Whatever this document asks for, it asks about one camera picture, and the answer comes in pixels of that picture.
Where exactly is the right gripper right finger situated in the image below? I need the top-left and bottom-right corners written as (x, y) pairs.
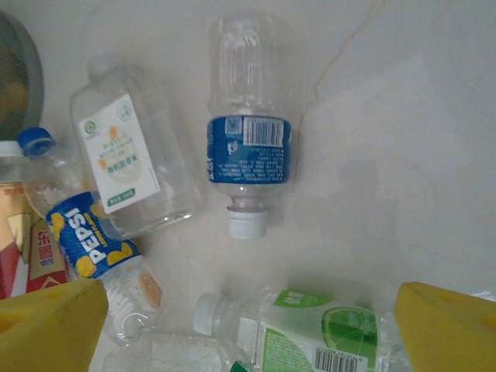
top-left (394, 281), bottom-right (496, 372)

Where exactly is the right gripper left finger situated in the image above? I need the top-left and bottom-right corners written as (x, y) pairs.
top-left (0, 277), bottom-right (109, 372)

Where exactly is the blue Pepsi label bottle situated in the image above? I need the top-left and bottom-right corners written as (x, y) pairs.
top-left (17, 126), bottom-right (164, 348)

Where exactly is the red gold label bottle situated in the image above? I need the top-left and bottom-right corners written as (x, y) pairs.
top-left (0, 139), bottom-right (78, 301)

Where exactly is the clear white-label bottle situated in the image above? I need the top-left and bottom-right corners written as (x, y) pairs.
top-left (69, 57), bottom-right (202, 239)

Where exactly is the translucent grey-green plastic bin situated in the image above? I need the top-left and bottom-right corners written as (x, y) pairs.
top-left (0, 9), bottom-right (46, 143)

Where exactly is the blue label bottle white cap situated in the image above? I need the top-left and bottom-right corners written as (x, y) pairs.
top-left (205, 9), bottom-right (298, 239)

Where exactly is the clear bottle green cap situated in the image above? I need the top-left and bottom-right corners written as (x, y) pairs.
top-left (102, 331), bottom-right (257, 372)

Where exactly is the green lime label bottle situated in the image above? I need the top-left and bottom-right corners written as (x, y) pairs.
top-left (192, 288), bottom-right (412, 372)

